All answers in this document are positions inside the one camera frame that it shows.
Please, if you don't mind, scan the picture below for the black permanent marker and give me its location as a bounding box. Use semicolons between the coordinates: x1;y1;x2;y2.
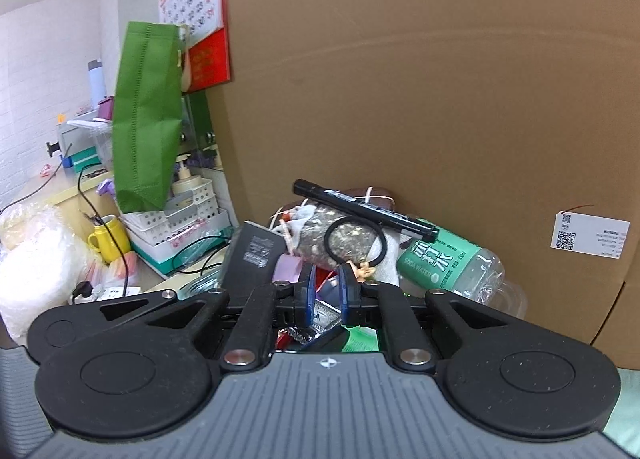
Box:
293;179;439;242

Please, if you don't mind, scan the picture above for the green box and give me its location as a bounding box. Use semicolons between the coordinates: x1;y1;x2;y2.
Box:
342;327;378;353

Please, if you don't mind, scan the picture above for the black small box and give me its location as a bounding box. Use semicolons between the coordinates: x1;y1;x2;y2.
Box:
218;221;286;303

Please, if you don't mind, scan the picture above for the yellow mug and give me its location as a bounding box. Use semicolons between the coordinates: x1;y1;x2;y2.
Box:
87;214;131;264

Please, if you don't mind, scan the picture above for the white basket organizer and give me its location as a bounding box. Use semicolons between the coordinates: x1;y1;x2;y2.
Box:
119;179;232;276

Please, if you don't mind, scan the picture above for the white shipping label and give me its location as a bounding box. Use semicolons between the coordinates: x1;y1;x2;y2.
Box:
551;211;630;260

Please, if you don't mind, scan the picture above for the large brown cardboard box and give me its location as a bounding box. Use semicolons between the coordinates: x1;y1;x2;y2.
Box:
207;0;639;369

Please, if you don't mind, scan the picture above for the teal cloth with black stripe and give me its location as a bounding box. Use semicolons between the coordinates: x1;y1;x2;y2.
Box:
604;369;640;458

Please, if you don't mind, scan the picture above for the green paper bag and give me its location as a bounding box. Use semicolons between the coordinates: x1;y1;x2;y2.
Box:
112;22;182;213

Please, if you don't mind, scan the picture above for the black hair tie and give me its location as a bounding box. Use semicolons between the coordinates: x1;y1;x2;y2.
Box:
323;216;388;272

